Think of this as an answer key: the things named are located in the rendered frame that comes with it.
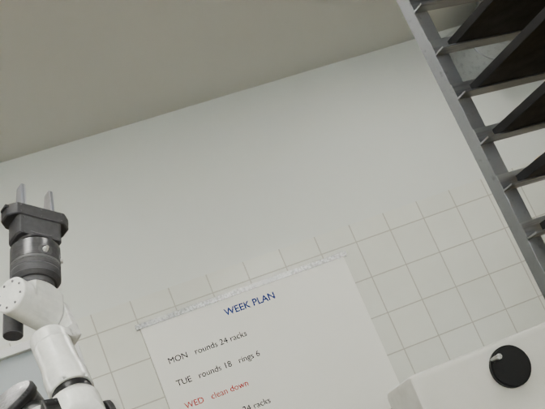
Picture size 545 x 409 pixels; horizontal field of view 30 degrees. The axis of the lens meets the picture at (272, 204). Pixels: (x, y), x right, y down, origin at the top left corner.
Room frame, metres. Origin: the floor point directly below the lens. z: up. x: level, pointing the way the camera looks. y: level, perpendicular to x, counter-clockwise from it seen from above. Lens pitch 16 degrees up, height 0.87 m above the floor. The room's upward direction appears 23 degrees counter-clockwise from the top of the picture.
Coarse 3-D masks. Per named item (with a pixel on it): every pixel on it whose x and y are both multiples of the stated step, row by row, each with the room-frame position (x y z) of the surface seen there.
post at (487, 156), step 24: (432, 24) 1.69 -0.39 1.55; (432, 72) 1.70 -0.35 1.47; (456, 72) 1.69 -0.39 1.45; (456, 120) 1.70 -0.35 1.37; (480, 120) 1.69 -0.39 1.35; (480, 168) 1.70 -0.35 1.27; (504, 168) 1.69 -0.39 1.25; (504, 192) 1.68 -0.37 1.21; (504, 216) 1.70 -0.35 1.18; (528, 216) 1.69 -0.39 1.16; (528, 240) 1.68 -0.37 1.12; (528, 264) 1.70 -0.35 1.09
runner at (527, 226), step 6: (522, 222) 1.67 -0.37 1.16; (528, 222) 1.68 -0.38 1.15; (534, 222) 1.69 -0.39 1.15; (522, 228) 1.67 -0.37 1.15; (528, 228) 1.68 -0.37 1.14; (534, 228) 1.68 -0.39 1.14; (540, 228) 1.69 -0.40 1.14; (528, 234) 1.67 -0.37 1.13; (534, 234) 1.65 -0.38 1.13; (540, 234) 1.67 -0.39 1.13
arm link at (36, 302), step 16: (32, 256) 1.66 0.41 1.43; (16, 272) 1.65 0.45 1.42; (32, 272) 1.65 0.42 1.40; (48, 272) 1.67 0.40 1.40; (16, 288) 1.61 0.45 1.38; (32, 288) 1.63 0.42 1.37; (48, 288) 1.66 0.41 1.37; (0, 304) 1.62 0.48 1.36; (16, 304) 1.60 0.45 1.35; (32, 304) 1.62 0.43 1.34; (48, 304) 1.65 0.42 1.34; (16, 320) 1.64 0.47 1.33; (32, 320) 1.65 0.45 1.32; (48, 320) 1.66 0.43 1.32; (16, 336) 1.68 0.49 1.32
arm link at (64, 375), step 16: (48, 336) 1.60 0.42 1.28; (64, 336) 1.61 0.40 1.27; (48, 352) 1.58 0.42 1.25; (64, 352) 1.58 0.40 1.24; (48, 368) 1.56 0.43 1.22; (64, 368) 1.56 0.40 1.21; (80, 368) 1.57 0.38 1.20; (48, 384) 1.56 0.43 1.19; (64, 384) 1.54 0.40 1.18; (80, 384) 1.55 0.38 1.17; (48, 400) 1.53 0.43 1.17; (64, 400) 1.53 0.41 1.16; (80, 400) 1.53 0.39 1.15; (96, 400) 1.55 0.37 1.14
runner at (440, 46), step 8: (512, 32) 1.72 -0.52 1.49; (432, 40) 1.68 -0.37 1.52; (440, 40) 1.68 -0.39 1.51; (472, 40) 1.68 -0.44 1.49; (480, 40) 1.69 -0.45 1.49; (488, 40) 1.71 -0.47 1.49; (496, 40) 1.72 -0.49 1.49; (504, 40) 1.74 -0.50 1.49; (432, 48) 1.67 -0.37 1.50; (440, 48) 1.66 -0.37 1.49; (448, 48) 1.67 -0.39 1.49; (456, 48) 1.68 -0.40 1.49; (464, 48) 1.70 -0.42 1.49; (472, 48) 1.71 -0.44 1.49
